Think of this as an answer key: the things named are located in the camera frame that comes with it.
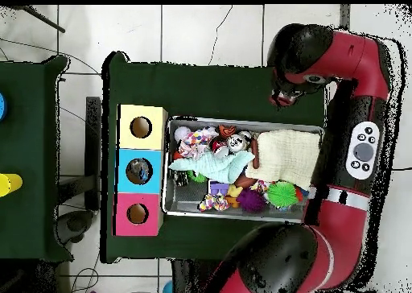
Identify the mint green cloth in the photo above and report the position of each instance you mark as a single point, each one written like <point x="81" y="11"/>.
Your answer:
<point x="219" y="167"/>

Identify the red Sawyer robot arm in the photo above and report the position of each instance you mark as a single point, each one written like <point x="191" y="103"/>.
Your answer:
<point x="341" y="241"/>

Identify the shallow mesh bin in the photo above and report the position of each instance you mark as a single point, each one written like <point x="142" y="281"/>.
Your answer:
<point x="186" y="206"/>

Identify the wooden box with three holes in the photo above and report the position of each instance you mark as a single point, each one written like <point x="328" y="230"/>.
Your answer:
<point x="141" y="141"/>

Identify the cream knitted cloth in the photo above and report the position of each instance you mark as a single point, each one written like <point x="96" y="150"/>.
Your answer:
<point x="286" y="154"/>

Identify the orange tiger-striped ball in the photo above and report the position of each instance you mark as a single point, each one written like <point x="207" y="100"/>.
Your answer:
<point x="228" y="130"/>

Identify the brown toy hot dog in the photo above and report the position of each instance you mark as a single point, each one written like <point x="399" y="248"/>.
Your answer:
<point x="255" y="156"/>

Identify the crushed red cola can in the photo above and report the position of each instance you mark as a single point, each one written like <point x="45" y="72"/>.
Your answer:
<point x="219" y="146"/>

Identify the green spiky puffer toy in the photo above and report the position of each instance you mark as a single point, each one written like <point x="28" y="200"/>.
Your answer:
<point x="283" y="193"/>

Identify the crumpled colourful dotted paper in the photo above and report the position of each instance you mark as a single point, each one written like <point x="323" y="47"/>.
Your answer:
<point x="194" y="141"/>

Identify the white baseball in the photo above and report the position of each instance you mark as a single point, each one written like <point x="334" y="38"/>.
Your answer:
<point x="182" y="132"/>

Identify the purple spiky toy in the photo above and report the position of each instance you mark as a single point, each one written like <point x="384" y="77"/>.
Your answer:
<point x="251" y="200"/>

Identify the yellow rubber duck toy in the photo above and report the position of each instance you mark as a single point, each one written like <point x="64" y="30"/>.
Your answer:
<point x="233" y="194"/>

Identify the blue toy block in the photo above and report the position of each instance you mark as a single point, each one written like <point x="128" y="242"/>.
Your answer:
<point x="219" y="187"/>

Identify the small bright green toy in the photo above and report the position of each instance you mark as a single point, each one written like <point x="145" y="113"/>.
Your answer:
<point x="197" y="177"/>

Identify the small orange ball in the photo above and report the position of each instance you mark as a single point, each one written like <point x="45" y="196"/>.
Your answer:
<point x="176" y="155"/>

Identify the crushed black can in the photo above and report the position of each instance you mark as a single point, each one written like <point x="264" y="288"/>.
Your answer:
<point x="181" y="178"/>

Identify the grey round base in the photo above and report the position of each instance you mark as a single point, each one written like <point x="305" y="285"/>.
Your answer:
<point x="75" y="225"/>

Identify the dark rod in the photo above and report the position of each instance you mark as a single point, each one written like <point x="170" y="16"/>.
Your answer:
<point x="42" y="17"/>

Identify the dark green side table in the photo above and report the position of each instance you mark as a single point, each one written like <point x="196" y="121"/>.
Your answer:
<point x="22" y="145"/>

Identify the blue disc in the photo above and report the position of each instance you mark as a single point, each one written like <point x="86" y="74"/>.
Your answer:
<point x="2" y="106"/>

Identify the yellow cylinder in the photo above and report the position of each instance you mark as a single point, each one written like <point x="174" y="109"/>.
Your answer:
<point x="9" y="183"/>

